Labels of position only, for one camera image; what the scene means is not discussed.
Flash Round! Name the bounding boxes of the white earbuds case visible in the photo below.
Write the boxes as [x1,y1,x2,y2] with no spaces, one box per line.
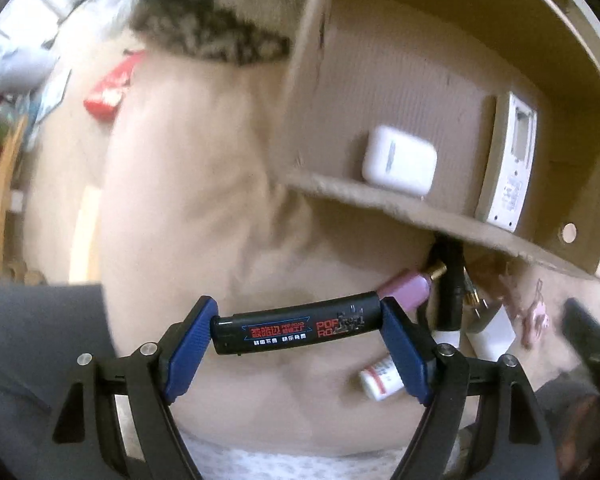
[361,125,438,198]

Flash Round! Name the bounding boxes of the white patterned cloth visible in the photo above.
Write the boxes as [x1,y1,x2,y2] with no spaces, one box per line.
[180,432,406,480]

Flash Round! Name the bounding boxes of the gold metal plug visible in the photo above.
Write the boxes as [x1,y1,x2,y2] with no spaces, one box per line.
[464,267,482,308]
[426,259,448,286]

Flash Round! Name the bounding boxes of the red snack packet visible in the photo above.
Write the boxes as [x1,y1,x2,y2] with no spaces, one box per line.
[83,50,146,122]

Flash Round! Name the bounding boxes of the cardboard box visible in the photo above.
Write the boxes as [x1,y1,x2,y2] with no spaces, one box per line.
[275,0,600,286]

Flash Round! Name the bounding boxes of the black printed lighter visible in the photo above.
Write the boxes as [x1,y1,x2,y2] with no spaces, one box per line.
[211,291,383,357]

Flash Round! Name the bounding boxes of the brown slippers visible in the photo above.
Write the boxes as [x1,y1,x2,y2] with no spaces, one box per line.
[7,262,46,286]

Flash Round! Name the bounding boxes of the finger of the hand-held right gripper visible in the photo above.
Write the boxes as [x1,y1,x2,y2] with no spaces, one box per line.
[562,297,600,396]

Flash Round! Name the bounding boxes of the black flashlight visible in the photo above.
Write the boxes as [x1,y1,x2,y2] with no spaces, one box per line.
[432,235,468,346]

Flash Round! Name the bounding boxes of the paper leaflet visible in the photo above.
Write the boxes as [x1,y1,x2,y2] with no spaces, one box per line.
[30,67,73,126]

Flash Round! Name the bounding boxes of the grey cloth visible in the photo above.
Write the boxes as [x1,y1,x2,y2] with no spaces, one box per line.
[0,284,123,480]

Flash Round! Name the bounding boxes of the pink figure keychain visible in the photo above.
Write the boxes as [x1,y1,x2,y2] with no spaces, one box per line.
[500,260,553,351]

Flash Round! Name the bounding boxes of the pink small case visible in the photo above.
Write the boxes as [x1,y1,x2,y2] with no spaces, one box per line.
[377,269,430,311]

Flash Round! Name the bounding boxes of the wooden chair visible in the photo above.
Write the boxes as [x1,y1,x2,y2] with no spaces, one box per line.
[0,115,31,276]

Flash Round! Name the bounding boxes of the white remote control device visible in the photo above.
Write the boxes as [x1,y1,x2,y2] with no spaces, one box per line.
[475,92,540,233]

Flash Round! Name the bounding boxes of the white red-label bottle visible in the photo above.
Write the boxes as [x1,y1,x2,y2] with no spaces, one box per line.
[358,352,406,402]

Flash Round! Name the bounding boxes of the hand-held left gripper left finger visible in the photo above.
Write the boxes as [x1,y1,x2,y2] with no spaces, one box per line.
[52,296,218,480]

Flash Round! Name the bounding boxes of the white dark fuzzy blanket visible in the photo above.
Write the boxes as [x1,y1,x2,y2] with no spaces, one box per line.
[95,0,321,66]

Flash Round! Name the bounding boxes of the white plastic bag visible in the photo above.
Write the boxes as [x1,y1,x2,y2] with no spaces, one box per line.
[0,35,56,93]

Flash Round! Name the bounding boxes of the beige bed sheet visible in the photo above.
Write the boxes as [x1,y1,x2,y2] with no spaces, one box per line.
[97,50,600,461]

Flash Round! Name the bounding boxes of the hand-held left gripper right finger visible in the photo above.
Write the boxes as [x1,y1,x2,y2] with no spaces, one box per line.
[380,296,561,480]

